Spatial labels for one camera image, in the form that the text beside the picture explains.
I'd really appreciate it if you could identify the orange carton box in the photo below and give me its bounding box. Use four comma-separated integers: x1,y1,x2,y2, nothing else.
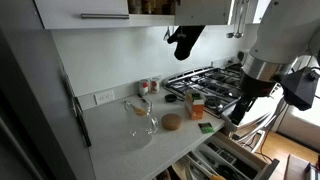
185,89,205,120

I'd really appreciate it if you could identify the round cork lid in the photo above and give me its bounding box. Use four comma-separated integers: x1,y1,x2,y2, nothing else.
161,113,182,131

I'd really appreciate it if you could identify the black oven mitt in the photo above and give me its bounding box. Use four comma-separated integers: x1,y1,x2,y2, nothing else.
167,25,204,61

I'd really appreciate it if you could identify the white upper cabinet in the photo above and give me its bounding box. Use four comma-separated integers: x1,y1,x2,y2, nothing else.
34,0,235,29

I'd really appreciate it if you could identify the orange-labelled spice jar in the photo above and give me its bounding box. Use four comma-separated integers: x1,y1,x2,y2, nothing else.
150,78,160,94

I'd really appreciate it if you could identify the hanging metal ladle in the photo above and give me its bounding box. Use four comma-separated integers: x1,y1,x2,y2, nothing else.
226,0,250,38

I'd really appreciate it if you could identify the black round lid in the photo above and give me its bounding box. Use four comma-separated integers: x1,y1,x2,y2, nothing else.
165,94,177,102

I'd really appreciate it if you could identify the black camera on stand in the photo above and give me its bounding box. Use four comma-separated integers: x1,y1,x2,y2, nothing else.
280,67,320,111

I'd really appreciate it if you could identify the gas stove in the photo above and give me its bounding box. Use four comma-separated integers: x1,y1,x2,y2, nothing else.
163,67,242,120

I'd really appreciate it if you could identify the white wall outlet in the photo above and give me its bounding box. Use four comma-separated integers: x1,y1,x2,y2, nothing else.
94,90,115,105

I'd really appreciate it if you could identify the open kitchen drawer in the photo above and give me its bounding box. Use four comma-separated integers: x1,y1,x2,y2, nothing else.
153,133,279,180

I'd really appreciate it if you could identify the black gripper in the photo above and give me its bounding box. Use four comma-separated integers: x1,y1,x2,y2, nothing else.
230,94,256,125

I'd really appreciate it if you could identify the green packet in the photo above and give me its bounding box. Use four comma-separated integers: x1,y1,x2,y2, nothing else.
198,123,214,134

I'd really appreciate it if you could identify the transparent glass jar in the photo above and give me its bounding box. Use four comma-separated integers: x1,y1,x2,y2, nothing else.
124,97,159,135

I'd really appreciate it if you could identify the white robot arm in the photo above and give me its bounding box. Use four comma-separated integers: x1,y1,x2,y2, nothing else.
230,0,320,125

